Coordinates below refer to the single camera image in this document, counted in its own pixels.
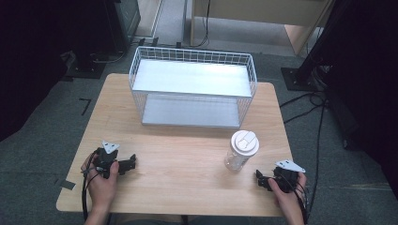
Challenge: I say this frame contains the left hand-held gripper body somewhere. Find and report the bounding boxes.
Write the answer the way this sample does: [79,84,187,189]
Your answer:
[92,140,121,180]

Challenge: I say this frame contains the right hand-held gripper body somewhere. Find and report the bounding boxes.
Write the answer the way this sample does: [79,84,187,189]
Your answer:
[272,159,307,193]

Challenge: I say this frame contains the person's right hand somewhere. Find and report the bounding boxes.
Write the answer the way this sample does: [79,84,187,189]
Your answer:
[268,171,308,219]

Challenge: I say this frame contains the person's left hand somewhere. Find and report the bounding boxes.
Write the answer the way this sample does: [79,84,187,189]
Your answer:
[80,154,120,215]

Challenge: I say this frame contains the clear cup with white lid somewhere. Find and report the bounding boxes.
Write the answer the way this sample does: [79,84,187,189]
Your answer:
[223,129,260,173]

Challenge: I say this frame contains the black floor stand base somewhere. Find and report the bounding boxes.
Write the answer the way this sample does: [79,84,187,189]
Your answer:
[64,52,108,81]

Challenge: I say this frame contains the dark curtain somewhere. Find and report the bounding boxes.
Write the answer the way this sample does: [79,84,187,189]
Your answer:
[0,0,109,143]
[304,0,398,201]

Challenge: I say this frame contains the black computer cabinet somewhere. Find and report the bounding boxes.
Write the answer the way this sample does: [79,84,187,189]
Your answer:
[102,0,143,54]

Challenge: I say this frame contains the light wooden desk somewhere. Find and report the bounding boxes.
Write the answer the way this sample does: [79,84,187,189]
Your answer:
[189,0,333,56]

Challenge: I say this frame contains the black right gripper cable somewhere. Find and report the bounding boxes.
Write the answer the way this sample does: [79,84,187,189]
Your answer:
[280,173,312,225]

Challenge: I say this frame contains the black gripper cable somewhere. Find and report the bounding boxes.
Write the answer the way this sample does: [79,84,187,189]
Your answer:
[280,173,312,225]
[81,149,100,222]

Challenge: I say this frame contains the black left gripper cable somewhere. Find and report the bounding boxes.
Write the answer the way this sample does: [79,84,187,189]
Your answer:
[81,149,100,222]

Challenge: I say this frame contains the black floor cable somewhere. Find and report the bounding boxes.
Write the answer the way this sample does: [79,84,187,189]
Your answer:
[279,90,329,219]

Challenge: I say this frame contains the black stand base plate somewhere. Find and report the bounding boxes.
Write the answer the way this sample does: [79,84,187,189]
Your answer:
[280,67,329,93]

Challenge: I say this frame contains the white wire shelf rack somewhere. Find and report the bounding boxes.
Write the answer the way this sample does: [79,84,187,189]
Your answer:
[128,45,259,130]

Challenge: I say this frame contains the black hanging cable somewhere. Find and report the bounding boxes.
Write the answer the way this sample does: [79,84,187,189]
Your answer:
[187,0,211,49]

